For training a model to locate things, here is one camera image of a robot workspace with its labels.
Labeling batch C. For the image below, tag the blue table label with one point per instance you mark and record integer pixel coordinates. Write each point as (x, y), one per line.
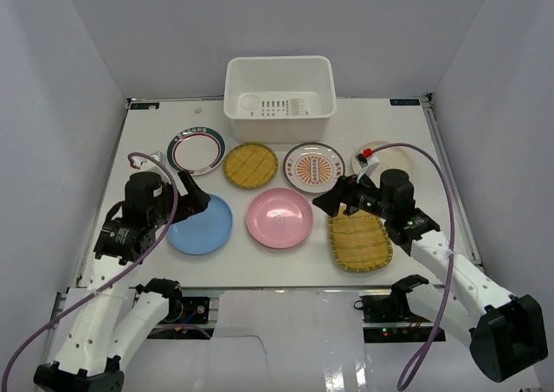
(405, 102)
(135, 106)

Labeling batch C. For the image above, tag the cream round plate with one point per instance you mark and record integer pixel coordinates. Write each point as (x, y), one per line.
(393, 158)

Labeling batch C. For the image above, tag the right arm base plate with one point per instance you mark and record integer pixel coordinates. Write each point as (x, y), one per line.
(382, 325)

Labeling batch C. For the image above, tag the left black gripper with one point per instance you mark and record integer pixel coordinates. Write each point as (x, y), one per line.
(183, 197)

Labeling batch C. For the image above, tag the green rimmed white plate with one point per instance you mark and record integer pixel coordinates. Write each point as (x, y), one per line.
(198, 149)

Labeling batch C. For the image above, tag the pink plastic plate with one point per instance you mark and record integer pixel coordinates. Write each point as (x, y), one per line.
(279, 218)

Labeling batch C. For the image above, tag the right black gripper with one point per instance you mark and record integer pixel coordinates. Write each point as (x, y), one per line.
(330, 202)

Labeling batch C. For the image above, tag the blue plastic plate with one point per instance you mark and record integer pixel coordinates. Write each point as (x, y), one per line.
(203, 233)

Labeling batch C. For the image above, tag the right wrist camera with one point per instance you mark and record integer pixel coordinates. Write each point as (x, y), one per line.
(364, 163)

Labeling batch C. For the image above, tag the orange sunburst patterned plate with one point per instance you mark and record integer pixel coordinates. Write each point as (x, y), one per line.
(313, 168)

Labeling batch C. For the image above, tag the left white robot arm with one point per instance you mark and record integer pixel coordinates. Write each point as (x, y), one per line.
(98, 347)

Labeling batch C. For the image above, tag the left blue table label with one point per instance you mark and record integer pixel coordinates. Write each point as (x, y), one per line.
(135, 106)

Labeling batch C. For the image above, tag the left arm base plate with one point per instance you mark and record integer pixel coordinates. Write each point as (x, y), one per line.
(192, 320)

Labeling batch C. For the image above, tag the rectangular bamboo woven tray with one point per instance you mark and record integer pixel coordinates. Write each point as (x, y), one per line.
(359, 242)

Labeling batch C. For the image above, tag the white plastic bin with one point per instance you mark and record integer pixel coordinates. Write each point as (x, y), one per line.
(279, 99)

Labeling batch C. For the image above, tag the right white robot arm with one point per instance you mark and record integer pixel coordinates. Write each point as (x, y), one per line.
(504, 333)

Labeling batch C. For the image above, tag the right blue table label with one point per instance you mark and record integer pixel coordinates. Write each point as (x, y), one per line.
(405, 102)

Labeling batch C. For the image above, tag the round bamboo woven plate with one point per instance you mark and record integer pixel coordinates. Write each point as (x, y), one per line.
(250, 166)

